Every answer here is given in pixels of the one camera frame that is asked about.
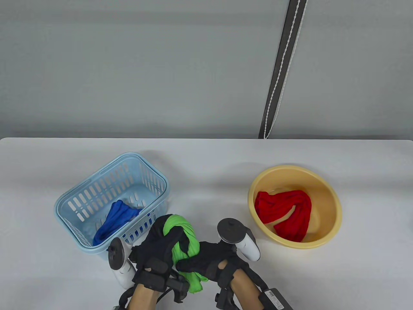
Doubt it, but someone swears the person's left hand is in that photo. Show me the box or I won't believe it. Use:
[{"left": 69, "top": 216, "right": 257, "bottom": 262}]
[{"left": 129, "top": 215, "right": 189, "bottom": 280}]

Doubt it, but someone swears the white twisted cord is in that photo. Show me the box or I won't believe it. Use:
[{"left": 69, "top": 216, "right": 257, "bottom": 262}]
[{"left": 264, "top": 0, "right": 302, "bottom": 140}]

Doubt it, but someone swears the person's right forearm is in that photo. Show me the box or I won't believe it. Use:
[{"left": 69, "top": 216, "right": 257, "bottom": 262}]
[{"left": 230, "top": 267, "right": 262, "bottom": 310}]

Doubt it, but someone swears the black cable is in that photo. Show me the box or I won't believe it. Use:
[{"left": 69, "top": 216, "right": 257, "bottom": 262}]
[{"left": 117, "top": 287, "right": 135, "bottom": 310}]

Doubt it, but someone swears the light blue plastic basket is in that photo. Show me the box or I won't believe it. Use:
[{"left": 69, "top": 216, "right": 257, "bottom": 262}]
[{"left": 54, "top": 152, "right": 170, "bottom": 261}]

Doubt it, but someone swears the person's left forearm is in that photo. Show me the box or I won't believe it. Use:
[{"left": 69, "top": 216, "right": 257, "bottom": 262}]
[{"left": 127, "top": 283, "right": 162, "bottom": 310}]

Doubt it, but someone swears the blue rectangular towel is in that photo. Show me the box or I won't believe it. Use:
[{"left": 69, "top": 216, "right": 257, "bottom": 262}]
[{"left": 92, "top": 200, "right": 144, "bottom": 247}]

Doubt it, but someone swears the dark vertical strip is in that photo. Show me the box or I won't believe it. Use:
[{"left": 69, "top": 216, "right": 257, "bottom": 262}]
[{"left": 258, "top": 0, "right": 308, "bottom": 139}]

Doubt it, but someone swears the black box with label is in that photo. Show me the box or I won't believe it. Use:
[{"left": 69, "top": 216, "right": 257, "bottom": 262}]
[{"left": 259, "top": 288, "right": 294, "bottom": 310}]

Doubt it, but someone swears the green rectangular towel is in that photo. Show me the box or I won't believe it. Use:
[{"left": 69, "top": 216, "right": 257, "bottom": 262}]
[{"left": 162, "top": 214, "right": 209, "bottom": 294}]

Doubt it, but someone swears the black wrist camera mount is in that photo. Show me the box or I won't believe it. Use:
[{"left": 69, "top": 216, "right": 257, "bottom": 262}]
[
  {"left": 214, "top": 261, "right": 240, "bottom": 310},
  {"left": 136, "top": 261, "right": 190, "bottom": 303}
]

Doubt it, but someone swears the yellow plastic basin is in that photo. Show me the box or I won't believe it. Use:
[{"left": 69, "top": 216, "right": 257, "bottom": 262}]
[{"left": 248, "top": 165, "right": 343, "bottom": 249}]

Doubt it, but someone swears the red rectangular towel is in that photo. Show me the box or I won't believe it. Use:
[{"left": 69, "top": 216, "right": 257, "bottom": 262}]
[{"left": 254, "top": 190, "right": 313, "bottom": 243}]

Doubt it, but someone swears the person's right hand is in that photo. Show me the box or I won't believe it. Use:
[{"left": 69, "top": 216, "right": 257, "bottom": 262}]
[{"left": 176, "top": 241, "right": 251, "bottom": 285}]

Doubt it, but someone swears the grey and white controller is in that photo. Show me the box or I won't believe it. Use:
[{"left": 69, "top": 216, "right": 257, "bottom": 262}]
[
  {"left": 217, "top": 219, "right": 261, "bottom": 262},
  {"left": 107, "top": 237, "right": 138, "bottom": 290}
]

